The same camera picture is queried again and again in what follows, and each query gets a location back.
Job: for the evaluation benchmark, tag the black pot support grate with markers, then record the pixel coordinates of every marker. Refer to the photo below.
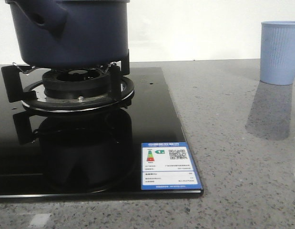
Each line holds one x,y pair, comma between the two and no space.
33,97

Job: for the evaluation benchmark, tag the dark blue cooking pot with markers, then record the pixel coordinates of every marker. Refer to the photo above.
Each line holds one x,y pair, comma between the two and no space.
70,34

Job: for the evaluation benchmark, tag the black glass gas stove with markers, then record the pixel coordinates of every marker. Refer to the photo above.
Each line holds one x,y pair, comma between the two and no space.
87,155

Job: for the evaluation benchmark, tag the light blue ribbed cup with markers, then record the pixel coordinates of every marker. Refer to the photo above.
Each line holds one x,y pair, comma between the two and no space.
277,59

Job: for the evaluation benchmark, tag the blue energy label sticker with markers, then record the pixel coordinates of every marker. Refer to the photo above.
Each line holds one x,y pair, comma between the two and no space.
168,166

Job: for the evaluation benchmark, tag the black gas burner head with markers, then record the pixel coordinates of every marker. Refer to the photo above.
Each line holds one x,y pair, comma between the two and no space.
73,84

